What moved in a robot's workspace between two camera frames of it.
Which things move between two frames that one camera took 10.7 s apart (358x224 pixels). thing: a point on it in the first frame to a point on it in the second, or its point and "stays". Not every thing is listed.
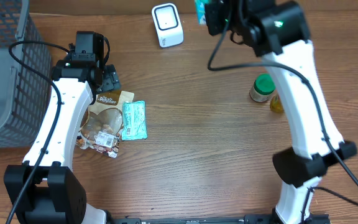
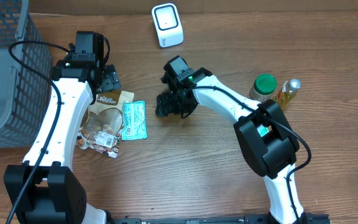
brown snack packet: [102, 124] stays
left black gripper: [112, 79] stays
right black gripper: [213, 18] to [169, 107]
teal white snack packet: [134, 121] stays
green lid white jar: [264, 85] stays
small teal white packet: [200, 5] to [263, 130]
